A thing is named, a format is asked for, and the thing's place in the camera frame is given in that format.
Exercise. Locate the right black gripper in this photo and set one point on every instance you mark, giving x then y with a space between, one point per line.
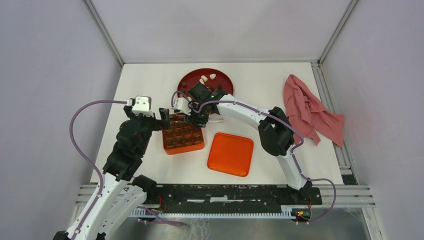
192 118

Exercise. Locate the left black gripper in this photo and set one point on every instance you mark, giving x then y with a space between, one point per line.
163 112

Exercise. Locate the orange chocolate box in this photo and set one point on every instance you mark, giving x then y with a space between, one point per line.
182 137

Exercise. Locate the metal tongs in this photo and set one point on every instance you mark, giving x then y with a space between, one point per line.
185 120

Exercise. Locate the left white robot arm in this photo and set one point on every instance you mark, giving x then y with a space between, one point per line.
103 215

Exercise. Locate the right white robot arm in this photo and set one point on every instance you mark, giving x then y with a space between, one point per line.
275 132

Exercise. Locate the round red tray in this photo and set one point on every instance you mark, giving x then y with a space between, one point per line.
221 81

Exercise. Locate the orange box lid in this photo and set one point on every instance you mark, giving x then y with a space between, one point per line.
230 154

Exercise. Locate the pink cloth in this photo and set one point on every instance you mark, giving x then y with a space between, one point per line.
308 115

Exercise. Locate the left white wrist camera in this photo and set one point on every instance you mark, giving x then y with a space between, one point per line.
140 105

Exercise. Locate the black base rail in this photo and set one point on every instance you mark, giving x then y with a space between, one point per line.
229 199

